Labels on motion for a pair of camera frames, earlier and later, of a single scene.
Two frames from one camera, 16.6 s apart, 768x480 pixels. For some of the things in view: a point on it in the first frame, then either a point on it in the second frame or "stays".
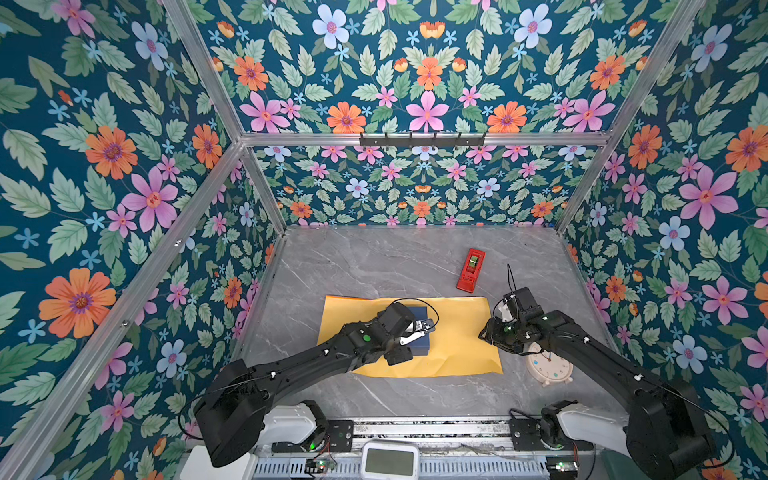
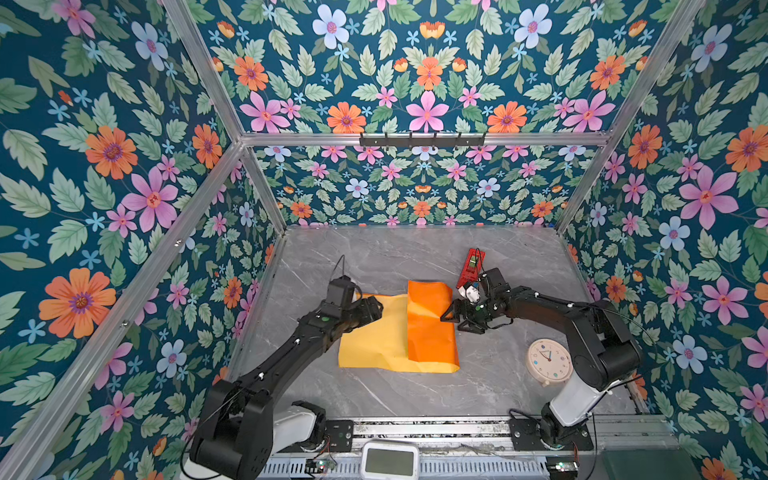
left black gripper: x=402 y=355 -> x=369 y=316
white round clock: x=546 y=366 stays
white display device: x=389 y=461 stays
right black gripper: x=491 y=333 -> x=466 y=308
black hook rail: x=422 y=142 stays
